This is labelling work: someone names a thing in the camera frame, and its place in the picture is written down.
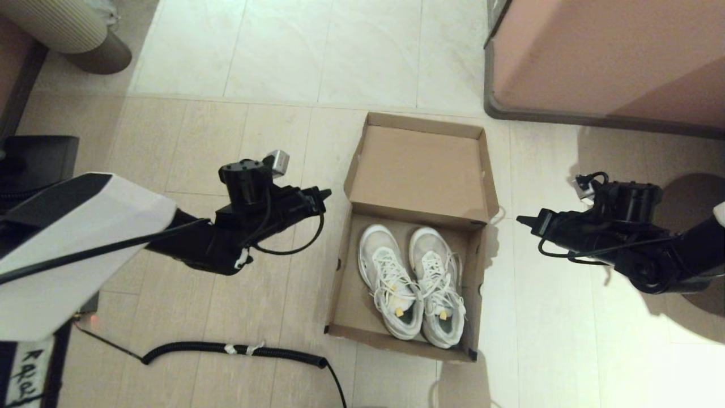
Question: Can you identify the brown cardboard shoe box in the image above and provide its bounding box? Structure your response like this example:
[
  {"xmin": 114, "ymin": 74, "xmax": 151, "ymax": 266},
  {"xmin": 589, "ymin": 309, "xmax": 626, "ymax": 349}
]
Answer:
[{"xmin": 325, "ymin": 112, "xmax": 500, "ymax": 363}]

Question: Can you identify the brown round pedestal base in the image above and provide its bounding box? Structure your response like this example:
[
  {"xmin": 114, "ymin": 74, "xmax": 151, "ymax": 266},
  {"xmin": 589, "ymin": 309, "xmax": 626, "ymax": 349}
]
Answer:
[{"xmin": 657, "ymin": 173, "xmax": 725, "ymax": 318}]

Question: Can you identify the black coiled cable white tape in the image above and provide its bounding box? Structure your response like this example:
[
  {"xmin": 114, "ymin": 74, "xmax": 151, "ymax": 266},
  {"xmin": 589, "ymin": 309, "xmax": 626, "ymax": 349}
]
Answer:
[{"xmin": 74, "ymin": 323, "xmax": 348, "ymax": 408}]

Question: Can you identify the ribbed beige column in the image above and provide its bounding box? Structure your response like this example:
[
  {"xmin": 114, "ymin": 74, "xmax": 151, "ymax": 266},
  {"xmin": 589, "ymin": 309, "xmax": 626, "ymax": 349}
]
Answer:
[{"xmin": 0, "ymin": 0, "xmax": 109, "ymax": 55}]

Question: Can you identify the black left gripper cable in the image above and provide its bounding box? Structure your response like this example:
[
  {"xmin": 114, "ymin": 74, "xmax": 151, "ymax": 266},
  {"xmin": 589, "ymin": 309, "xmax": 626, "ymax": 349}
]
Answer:
[{"xmin": 0, "ymin": 193, "xmax": 326, "ymax": 284}]

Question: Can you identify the pink cabinet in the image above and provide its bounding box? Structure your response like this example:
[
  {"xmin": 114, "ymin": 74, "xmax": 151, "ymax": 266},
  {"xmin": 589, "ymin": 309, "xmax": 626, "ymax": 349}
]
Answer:
[{"xmin": 483, "ymin": 0, "xmax": 725, "ymax": 141}]

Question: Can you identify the grey hub blue light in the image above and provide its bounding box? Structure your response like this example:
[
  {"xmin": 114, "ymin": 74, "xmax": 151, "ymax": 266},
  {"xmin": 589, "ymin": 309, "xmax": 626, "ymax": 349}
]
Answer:
[{"xmin": 74, "ymin": 290, "xmax": 101, "ymax": 316}]

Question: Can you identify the white sneaker orange insole print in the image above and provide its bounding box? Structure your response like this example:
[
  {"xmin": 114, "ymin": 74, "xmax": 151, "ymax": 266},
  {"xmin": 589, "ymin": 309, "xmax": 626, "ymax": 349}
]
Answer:
[{"xmin": 358, "ymin": 224, "xmax": 424, "ymax": 341}]

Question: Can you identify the white sneaker black insole print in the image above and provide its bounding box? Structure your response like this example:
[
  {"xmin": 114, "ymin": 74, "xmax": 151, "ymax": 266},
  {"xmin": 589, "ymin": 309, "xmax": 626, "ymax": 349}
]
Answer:
[{"xmin": 409, "ymin": 227, "xmax": 467, "ymax": 349}]

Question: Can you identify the white plastic bag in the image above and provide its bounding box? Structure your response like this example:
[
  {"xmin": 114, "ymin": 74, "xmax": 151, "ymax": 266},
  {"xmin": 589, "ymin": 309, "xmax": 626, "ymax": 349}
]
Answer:
[{"xmin": 91, "ymin": 0, "xmax": 121, "ymax": 30}]

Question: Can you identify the dark grey square plate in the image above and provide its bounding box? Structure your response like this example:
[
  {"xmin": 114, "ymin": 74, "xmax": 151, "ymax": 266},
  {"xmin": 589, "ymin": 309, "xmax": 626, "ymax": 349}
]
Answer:
[{"xmin": 0, "ymin": 135, "xmax": 80, "ymax": 196}]

